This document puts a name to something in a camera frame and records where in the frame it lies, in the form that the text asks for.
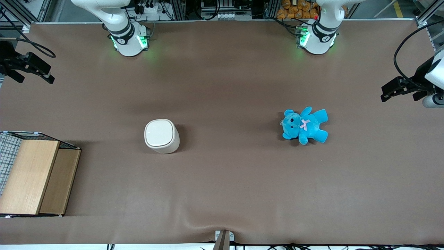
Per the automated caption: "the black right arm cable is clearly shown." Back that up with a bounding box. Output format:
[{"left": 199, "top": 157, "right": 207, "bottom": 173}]
[{"left": 0, "top": 8, "right": 57, "bottom": 59}]

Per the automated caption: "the orange plush toy pile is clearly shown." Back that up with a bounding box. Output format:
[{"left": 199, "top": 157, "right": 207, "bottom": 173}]
[{"left": 276, "top": 0, "right": 320, "bottom": 20}]

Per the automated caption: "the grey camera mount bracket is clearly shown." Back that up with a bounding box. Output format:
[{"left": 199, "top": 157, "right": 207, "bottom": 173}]
[{"left": 212, "top": 230, "right": 235, "bottom": 250}]

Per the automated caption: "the brown table cloth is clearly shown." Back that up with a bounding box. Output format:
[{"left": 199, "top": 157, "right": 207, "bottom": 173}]
[{"left": 0, "top": 19, "right": 444, "bottom": 245}]

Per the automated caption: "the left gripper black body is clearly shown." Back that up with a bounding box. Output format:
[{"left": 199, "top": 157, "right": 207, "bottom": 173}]
[{"left": 412, "top": 55, "right": 436, "bottom": 94}]

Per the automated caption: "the aluminium frame profile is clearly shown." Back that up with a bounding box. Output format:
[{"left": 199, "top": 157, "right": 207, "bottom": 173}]
[
  {"left": 0, "top": 0, "right": 53, "bottom": 29},
  {"left": 416, "top": 0, "right": 444, "bottom": 27}
]

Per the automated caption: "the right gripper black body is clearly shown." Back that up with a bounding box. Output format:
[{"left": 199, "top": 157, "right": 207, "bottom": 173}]
[{"left": 0, "top": 41, "right": 27, "bottom": 75}]

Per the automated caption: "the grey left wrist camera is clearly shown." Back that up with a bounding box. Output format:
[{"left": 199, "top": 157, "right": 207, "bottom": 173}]
[{"left": 422, "top": 93, "right": 444, "bottom": 109}]

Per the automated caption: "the wooden shelf with wire grid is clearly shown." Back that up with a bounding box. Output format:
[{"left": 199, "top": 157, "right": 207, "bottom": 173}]
[{"left": 0, "top": 131, "right": 82, "bottom": 218}]

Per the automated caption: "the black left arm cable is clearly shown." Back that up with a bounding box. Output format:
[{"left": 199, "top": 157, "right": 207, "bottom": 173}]
[{"left": 393, "top": 20, "right": 444, "bottom": 89}]

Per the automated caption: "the white lidded trash can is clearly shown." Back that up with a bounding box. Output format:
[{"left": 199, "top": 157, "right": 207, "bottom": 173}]
[{"left": 144, "top": 119, "right": 180, "bottom": 155}]

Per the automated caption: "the white power strip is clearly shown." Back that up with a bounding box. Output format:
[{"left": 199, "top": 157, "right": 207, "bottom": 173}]
[{"left": 136, "top": 0, "right": 168, "bottom": 15}]

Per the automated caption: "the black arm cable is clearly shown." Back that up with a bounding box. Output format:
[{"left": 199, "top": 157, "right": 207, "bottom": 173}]
[
  {"left": 393, "top": 20, "right": 444, "bottom": 89},
  {"left": 0, "top": 8, "right": 57, "bottom": 59}
]

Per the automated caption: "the blue teddy bear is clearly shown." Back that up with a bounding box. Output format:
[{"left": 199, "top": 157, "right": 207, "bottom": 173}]
[{"left": 280, "top": 106, "right": 329, "bottom": 145}]

